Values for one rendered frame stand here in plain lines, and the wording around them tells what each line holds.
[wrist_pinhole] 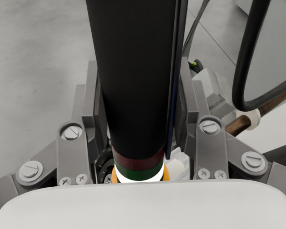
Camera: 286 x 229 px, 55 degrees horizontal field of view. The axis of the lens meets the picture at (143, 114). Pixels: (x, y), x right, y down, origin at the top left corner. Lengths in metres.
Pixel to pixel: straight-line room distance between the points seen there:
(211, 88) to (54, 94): 1.87
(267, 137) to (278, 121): 0.04
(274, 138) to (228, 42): 2.35
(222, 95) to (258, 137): 0.12
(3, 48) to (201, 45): 1.92
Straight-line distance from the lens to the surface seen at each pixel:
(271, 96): 0.30
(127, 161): 0.16
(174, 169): 0.24
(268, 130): 0.61
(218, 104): 0.65
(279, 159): 0.32
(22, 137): 2.17
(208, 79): 0.66
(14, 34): 3.25
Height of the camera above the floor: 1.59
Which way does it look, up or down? 49 degrees down
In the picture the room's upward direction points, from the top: 1 degrees counter-clockwise
